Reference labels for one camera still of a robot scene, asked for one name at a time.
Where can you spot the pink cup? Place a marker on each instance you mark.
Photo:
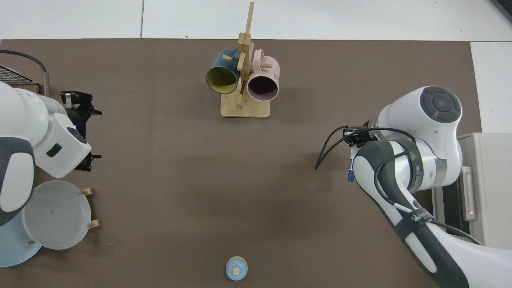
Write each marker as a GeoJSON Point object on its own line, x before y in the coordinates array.
{"type": "Point", "coordinates": [268, 70]}

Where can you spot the light blue plate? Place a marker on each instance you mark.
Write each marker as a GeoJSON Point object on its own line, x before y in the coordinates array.
{"type": "Point", "coordinates": [12, 252]}

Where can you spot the wooden cup stand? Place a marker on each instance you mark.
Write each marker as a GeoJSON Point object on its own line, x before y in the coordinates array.
{"type": "Point", "coordinates": [244, 108]}

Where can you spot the dark teal cup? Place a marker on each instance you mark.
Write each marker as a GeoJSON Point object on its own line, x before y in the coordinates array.
{"type": "Point", "coordinates": [218, 64]}

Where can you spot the pale toaster oven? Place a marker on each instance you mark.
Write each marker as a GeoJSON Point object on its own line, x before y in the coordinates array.
{"type": "Point", "coordinates": [490, 192]}

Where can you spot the grey plate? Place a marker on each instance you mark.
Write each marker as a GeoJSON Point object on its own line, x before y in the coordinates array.
{"type": "Point", "coordinates": [56, 216]}

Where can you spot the blue and white marker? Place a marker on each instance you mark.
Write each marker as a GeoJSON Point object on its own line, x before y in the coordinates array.
{"type": "Point", "coordinates": [351, 168]}

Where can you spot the small blue round thing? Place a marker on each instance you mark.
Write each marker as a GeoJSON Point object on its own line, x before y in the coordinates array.
{"type": "Point", "coordinates": [236, 268]}

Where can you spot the wooden plate rack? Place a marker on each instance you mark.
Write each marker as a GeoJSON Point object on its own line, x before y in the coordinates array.
{"type": "Point", "coordinates": [87, 191]}

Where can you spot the brown table cloth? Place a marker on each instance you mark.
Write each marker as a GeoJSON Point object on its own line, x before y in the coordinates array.
{"type": "Point", "coordinates": [200, 180]}

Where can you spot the dark grey corner object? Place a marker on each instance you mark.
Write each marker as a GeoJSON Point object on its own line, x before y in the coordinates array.
{"type": "Point", "coordinates": [506, 6]}

